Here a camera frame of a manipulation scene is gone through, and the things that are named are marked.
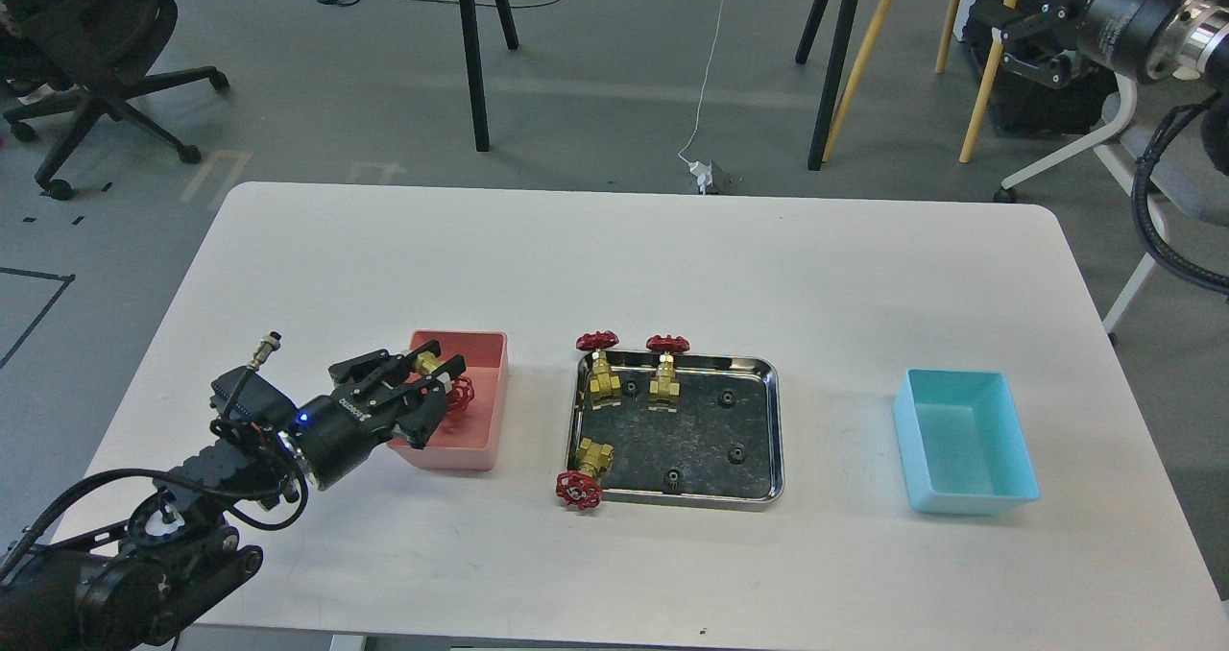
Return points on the white power adapter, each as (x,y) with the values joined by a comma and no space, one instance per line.
(710,179)

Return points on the white chair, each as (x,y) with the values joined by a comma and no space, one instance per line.
(1087,178)

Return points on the black tripod legs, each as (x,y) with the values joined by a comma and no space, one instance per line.
(836,60)
(475,79)

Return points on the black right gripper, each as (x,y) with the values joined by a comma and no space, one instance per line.
(1038,38)

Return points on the wooden easel legs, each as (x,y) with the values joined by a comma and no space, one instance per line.
(865,52)

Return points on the black office chair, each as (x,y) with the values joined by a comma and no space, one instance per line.
(98,54)

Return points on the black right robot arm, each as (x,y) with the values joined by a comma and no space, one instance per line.
(1143,41)

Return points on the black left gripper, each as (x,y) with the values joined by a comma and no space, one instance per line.
(332,435)

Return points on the black tripod legs left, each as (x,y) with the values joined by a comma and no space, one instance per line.
(475,79)

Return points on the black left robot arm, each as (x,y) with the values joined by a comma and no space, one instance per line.
(145,578)

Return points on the brass valve red handle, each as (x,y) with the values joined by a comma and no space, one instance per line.
(665,387)
(580,487)
(460,388)
(603,384)

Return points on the pink plastic box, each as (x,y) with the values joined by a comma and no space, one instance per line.
(468,439)

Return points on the blue plastic box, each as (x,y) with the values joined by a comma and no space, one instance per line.
(962,444)

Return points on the steel tray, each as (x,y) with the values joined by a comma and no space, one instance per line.
(694,438)

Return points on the black tripod legs right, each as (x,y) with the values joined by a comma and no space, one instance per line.
(836,60)

